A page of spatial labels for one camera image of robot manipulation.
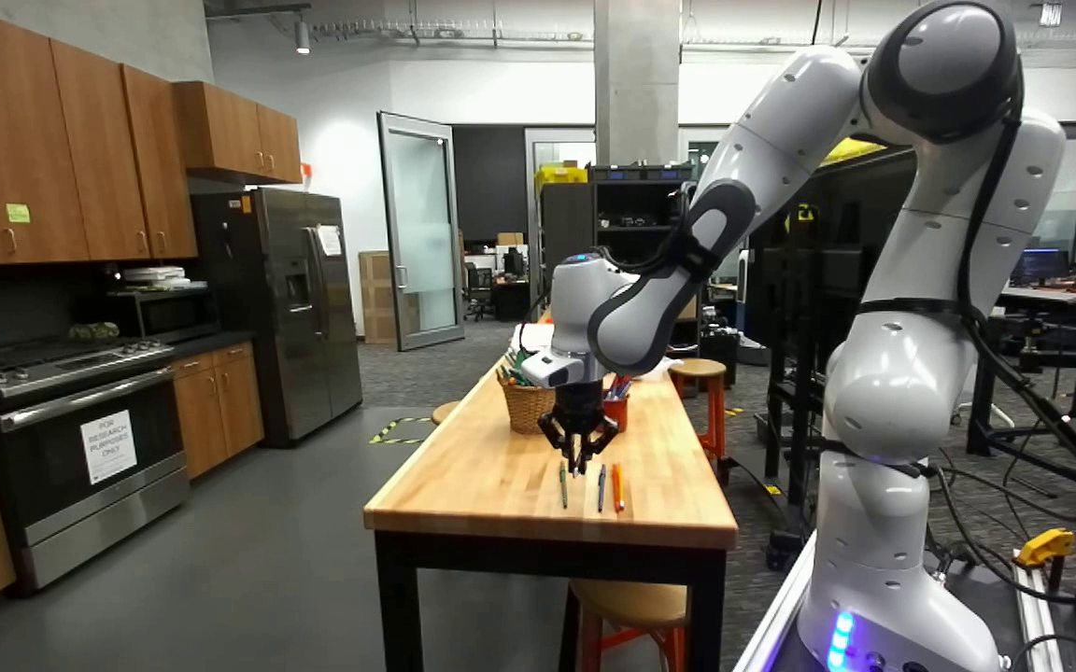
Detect glass door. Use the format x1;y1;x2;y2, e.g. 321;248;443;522
379;112;462;350

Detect blue pen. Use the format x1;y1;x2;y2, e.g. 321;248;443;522
596;463;609;512

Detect wooden stool orange legs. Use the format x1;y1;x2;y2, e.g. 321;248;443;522
568;580;689;672

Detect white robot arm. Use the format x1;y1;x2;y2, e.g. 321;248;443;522
536;0;1064;672

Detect wooden lower cabinet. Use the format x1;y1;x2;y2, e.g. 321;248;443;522
171;343;266;479

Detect microwave oven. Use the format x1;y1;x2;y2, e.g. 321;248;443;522
96;288;217;336

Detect green pen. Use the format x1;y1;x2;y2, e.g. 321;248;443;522
556;463;573;512

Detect yellow handled tool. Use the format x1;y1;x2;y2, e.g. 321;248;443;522
1014;528;1076;568

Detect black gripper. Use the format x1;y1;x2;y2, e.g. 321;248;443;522
538;381;622;469

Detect wooden upper cabinets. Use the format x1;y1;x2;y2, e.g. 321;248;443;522
0;20;303;264

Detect red pen cup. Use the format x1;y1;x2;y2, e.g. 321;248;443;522
601;391;627;431

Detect concrete pillar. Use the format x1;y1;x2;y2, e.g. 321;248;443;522
596;0;683;166

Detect stainless steel refrigerator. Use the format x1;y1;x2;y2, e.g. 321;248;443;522
192;186;363;446

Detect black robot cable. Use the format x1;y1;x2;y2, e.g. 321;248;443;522
934;70;1076;610

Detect stainless steel oven range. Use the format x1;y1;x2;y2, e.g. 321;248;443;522
0;340;192;594

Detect wooden table black legs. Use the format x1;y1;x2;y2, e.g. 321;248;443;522
363;371;741;672

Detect round wooden stool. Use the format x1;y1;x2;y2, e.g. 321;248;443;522
673;360;728;469

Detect woven wicker basket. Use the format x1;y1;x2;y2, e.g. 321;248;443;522
499;367;556;432

